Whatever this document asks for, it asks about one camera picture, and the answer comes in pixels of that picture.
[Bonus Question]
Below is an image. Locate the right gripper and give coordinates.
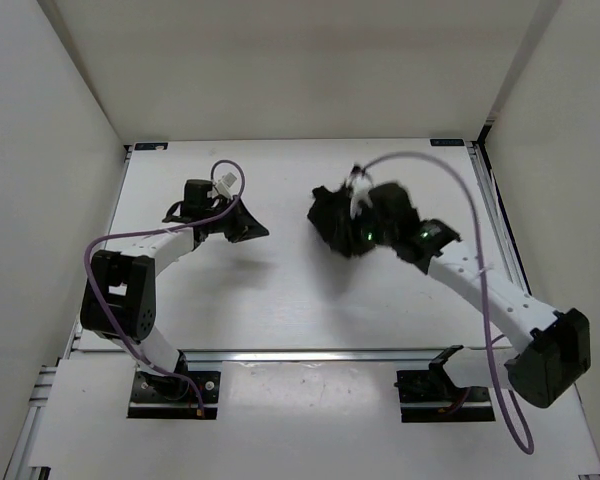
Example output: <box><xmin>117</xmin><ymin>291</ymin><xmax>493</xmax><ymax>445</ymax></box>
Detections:
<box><xmin>329</xmin><ymin>200</ymin><xmax>397</xmax><ymax>259</ymax></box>

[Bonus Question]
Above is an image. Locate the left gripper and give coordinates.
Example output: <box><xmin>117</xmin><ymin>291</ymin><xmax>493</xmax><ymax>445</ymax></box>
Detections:
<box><xmin>202</xmin><ymin>195</ymin><xmax>268</xmax><ymax>243</ymax></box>

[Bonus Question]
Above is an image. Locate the black skirt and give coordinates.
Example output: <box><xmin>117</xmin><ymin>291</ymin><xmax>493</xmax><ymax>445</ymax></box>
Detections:
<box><xmin>307</xmin><ymin>184</ymin><xmax>375</xmax><ymax>258</ymax></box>

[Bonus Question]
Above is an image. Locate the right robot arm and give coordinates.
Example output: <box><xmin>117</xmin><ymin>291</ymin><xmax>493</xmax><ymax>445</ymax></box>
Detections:
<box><xmin>349</xmin><ymin>179</ymin><xmax>591</xmax><ymax>408</ymax></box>

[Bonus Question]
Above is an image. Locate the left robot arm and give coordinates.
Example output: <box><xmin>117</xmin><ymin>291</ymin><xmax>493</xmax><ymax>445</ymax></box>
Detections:
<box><xmin>80</xmin><ymin>196</ymin><xmax>269</xmax><ymax>401</ymax></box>

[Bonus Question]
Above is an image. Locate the right blue corner label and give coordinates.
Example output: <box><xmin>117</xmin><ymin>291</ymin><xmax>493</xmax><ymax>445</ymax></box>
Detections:
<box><xmin>430</xmin><ymin>138</ymin><xmax>465</xmax><ymax>148</ymax></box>

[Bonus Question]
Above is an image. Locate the blue corner label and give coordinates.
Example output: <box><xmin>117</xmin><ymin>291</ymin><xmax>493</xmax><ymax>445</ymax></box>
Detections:
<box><xmin>134</xmin><ymin>142</ymin><xmax>169</xmax><ymax>151</ymax></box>
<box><xmin>430</xmin><ymin>138</ymin><xmax>465</xmax><ymax>148</ymax></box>

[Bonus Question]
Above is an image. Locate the left blue corner label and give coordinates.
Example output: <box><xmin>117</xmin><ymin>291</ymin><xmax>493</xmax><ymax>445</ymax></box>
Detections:
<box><xmin>134</xmin><ymin>142</ymin><xmax>169</xmax><ymax>151</ymax></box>

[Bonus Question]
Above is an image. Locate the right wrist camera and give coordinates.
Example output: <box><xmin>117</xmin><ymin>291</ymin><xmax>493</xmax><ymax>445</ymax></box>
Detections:
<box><xmin>345</xmin><ymin>164</ymin><xmax>374</xmax><ymax>219</ymax></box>

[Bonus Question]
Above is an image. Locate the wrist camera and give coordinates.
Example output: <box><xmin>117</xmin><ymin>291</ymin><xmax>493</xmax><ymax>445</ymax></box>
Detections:
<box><xmin>345</xmin><ymin>164</ymin><xmax>374</xmax><ymax>219</ymax></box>
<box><xmin>183</xmin><ymin>173</ymin><xmax>237</xmax><ymax>209</ymax></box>

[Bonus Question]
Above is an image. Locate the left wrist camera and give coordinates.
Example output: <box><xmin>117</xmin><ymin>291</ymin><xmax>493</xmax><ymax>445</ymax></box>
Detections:
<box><xmin>183</xmin><ymin>173</ymin><xmax>237</xmax><ymax>209</ymax></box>

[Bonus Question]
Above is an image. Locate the front aluminium rail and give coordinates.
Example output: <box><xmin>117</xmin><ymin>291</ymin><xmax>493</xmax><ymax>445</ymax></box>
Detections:
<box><xmin>184</xmin><ymin>349</ymin><xmax>442</xmax><ymax>363</ymax></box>

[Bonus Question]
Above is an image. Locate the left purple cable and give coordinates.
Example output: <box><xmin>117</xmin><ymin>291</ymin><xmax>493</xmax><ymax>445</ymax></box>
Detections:
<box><xmin>82</xmin><ymin>159</ymin><xmax>246</xmax><ymax>420</ymax></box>

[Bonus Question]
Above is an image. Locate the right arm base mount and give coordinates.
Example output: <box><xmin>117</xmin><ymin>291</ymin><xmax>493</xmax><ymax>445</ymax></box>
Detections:
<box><xmin>394</xmin><ymin>345</ymin><xmax>495</xmax><ymax>424</ymax></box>

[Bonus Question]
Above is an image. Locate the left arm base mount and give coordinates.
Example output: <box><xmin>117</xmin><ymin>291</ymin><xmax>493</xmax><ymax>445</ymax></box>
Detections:
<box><xmin>127</xmin><ymin>359</ymin><xmax>221</xmax><ymax>420</ymax></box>

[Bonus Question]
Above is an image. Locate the left aluminium frame rail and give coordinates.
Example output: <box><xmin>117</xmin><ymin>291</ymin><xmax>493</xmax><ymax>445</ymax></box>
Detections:
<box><xmin>2</xmin><ymin>364</ymin><xmax>61</xmax><ymax>480</ymax></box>

